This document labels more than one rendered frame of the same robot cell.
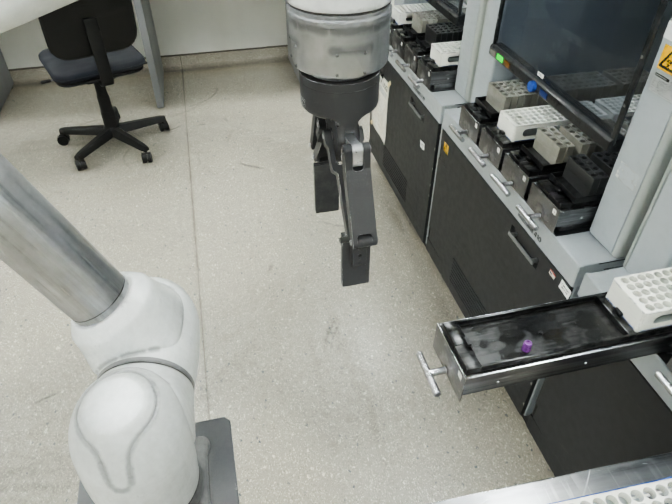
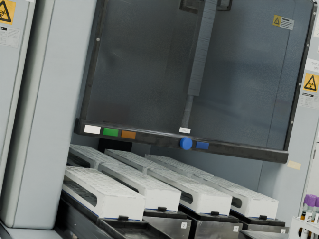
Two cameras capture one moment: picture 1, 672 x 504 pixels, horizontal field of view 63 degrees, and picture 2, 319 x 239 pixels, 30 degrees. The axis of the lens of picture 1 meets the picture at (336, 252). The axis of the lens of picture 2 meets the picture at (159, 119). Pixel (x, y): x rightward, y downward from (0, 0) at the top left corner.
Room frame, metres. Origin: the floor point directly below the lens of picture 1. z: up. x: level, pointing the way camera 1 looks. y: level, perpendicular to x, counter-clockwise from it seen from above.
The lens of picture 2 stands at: (1.02, 0.64, 1.10)
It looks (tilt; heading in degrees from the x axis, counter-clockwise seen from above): 3 degrees down; 255
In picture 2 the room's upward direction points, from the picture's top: 11 degrees clockwise
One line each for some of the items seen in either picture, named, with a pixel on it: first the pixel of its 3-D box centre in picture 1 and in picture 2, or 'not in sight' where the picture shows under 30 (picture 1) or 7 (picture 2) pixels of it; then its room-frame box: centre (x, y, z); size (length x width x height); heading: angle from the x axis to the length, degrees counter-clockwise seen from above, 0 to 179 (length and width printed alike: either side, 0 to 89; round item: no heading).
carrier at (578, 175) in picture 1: (581, 177); not in sight; (1.16, -0.61, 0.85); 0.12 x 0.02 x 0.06; 14
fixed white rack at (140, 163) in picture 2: not in sight; (135, 168); (0.57, -1.18, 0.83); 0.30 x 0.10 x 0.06; 104
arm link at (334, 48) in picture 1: (339, 35); not in sight; (0.50, 0.00, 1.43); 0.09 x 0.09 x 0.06
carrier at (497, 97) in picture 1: (498, 98); not in sight; (1.61, -0.50, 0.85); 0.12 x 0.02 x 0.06; 14
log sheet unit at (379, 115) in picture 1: (377, 103); not in sight; (2.45, -0.20, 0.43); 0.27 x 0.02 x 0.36; 14
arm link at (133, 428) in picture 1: (134, 438); not in sight; (0.44, 0.30, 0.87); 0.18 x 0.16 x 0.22; 7
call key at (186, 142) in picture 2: not in sight; (186, 143); (0.57, -0.73, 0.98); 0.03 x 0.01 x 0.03; 14
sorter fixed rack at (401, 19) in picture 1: (428, 14); not in sight; (2.47, -0.40, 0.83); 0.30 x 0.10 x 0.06; 104
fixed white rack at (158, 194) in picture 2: not in sight; (135, 188); (0.65, -0.84, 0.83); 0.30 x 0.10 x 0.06; 104
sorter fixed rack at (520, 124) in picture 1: (551, 122); not in sight; (1.48, -0.64, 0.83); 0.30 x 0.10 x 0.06; 104
